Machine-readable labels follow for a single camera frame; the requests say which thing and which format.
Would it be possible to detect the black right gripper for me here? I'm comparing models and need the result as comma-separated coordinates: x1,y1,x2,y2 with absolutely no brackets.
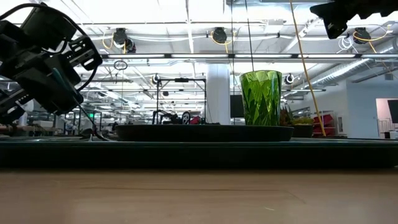
309,0,398,40

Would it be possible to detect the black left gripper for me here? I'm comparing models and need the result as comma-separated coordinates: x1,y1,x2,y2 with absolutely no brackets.
0,20,104,126

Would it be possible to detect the green faceted plastic cup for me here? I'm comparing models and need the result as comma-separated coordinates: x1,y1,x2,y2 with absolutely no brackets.
239,70,284,127

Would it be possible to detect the dark round plate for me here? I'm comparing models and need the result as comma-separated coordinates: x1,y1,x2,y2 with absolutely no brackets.
115,124,295,143

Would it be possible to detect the dark green serving tray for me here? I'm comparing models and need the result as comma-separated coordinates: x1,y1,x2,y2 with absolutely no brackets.
0,138,398,169

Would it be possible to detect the red storage bin shelf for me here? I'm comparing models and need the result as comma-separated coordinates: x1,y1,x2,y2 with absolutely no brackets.
312,113,336,137

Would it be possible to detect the potted plant black pot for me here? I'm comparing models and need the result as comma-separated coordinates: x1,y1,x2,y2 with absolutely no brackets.
279,104,315,139

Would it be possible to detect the long ceiling light bar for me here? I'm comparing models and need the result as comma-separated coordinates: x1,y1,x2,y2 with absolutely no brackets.
99,53,398,60

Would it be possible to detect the black standing monitor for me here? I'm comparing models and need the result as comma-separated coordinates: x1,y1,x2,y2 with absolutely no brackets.
229,95,245,119

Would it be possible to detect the white building pillar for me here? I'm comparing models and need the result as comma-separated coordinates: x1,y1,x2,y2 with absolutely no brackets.
206,64,232,126

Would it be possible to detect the white coiled cable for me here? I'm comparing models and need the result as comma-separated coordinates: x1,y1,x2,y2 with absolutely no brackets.
338,35,359,54

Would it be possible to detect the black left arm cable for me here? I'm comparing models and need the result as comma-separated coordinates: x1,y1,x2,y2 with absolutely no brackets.
0,2,98,93

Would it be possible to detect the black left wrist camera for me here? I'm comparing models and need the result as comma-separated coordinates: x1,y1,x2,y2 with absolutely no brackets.
19,5,78,51

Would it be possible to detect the yellow hanging cable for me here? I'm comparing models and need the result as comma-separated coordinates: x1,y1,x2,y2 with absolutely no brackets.
289,0,327,138

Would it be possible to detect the black hanging cable ring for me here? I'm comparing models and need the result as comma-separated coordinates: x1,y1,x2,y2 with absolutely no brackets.
113,59,129,72

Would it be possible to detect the black hanging cable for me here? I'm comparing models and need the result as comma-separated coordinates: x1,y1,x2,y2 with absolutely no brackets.
244,0,255,72

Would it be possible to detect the black metal frame stand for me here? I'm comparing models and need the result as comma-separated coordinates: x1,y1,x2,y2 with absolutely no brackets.
151,77,207,124

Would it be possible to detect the dark wall screen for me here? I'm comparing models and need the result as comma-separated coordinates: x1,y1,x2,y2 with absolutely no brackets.
387,99,398,124

